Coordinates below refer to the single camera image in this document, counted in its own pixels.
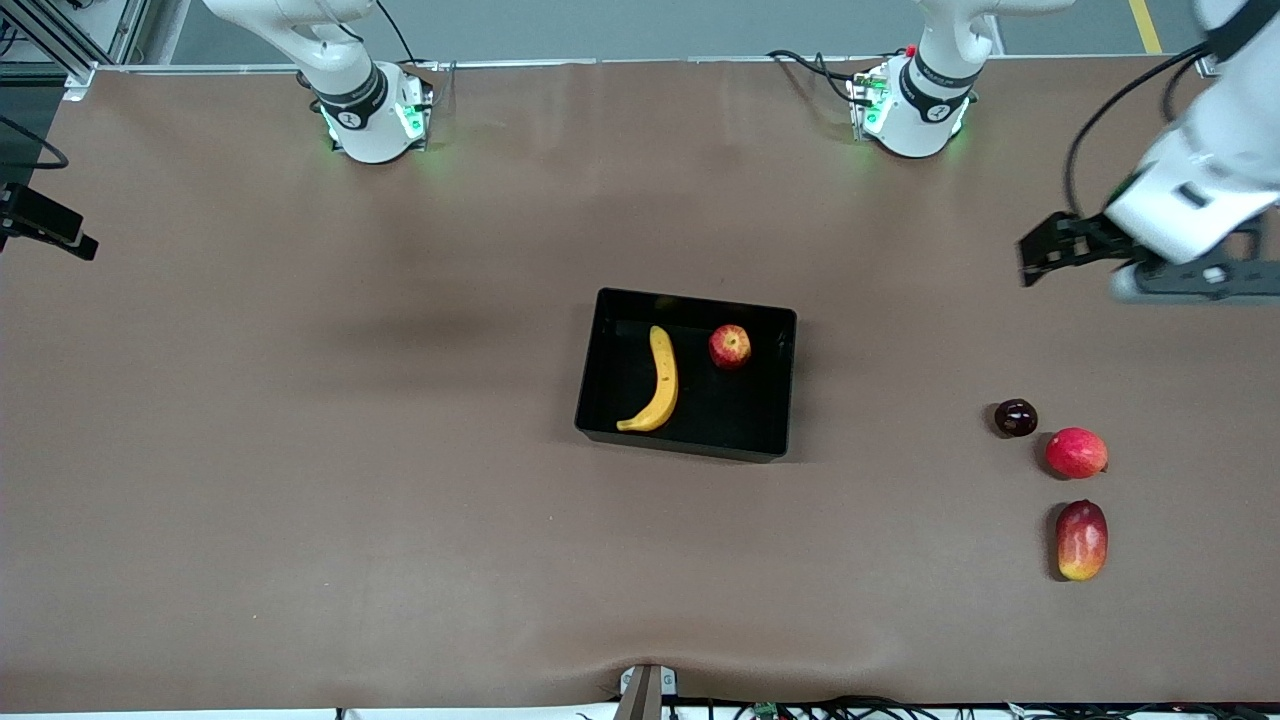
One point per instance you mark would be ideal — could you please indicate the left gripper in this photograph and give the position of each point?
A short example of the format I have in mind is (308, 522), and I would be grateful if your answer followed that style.
(1092, 238)

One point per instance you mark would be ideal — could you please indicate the red yellow apple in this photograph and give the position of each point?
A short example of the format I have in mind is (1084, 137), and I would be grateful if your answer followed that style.
(730, 347)

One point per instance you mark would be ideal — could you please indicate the black plastic box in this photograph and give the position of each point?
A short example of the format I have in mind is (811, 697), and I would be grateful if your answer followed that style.
(720, 410)

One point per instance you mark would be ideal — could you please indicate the yellow banana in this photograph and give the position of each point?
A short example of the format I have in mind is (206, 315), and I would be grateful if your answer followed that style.
(665, 385)

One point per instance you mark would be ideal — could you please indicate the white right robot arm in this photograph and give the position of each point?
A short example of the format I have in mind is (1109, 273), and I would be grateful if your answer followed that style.
(350, 90)

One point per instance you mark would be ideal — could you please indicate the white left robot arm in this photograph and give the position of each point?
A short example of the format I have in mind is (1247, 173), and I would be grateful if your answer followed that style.
(935, 90)

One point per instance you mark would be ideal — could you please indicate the dark purple plum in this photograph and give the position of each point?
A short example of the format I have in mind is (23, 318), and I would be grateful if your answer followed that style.
(1016, 418)

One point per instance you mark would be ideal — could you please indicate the red pomegranate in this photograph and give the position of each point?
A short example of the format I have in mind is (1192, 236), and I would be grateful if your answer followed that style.
(1076, 453)

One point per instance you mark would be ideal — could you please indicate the red yellow mango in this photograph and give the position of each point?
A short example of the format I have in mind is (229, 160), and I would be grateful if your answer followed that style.
(1082, 540)

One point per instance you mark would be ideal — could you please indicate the metal table clamp bracket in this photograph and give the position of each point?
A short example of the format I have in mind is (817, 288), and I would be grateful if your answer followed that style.
(646, 692)

